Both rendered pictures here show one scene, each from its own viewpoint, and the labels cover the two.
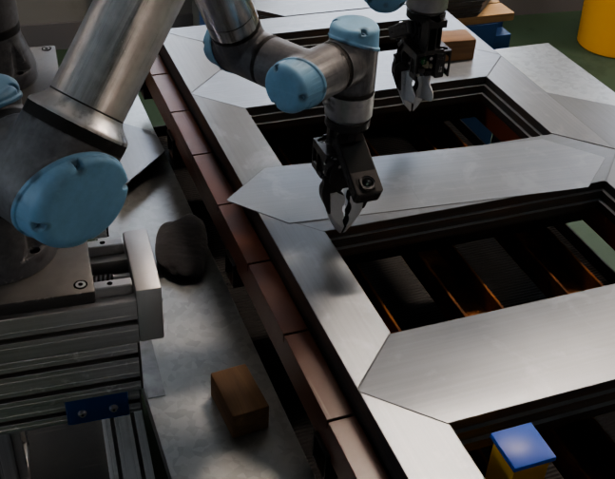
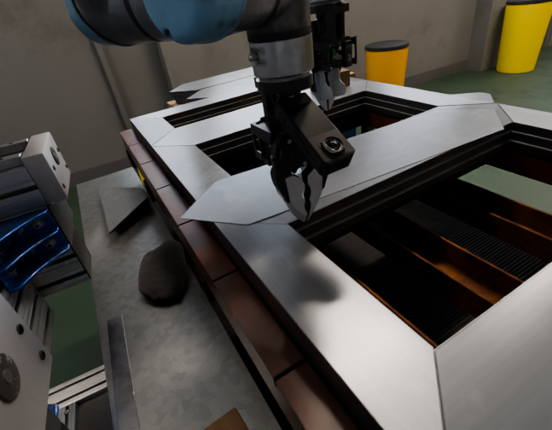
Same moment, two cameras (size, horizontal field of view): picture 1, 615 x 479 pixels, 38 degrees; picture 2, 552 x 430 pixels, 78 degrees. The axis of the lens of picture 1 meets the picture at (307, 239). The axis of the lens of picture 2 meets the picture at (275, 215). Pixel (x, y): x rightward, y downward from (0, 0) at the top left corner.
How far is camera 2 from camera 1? 99 cm
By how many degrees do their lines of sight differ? 4
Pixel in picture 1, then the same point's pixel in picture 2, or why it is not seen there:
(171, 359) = (154, 408)
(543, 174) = (457, 130)
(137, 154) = (125, 204)
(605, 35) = not seen: hidden behind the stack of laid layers
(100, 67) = not seen: outside the picture
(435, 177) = (369, 153)
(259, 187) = (212, 199)
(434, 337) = (503, 339)
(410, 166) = not seen: hidden behind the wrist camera
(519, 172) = (437, 133)
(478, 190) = (414, 153)
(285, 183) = (236, 189)
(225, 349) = (213, 375)
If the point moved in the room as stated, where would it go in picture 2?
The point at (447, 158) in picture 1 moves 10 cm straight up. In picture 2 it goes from (370, 137) to (371, 91)
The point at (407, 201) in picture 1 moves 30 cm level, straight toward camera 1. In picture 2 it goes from (357, 177) to (415, 308)
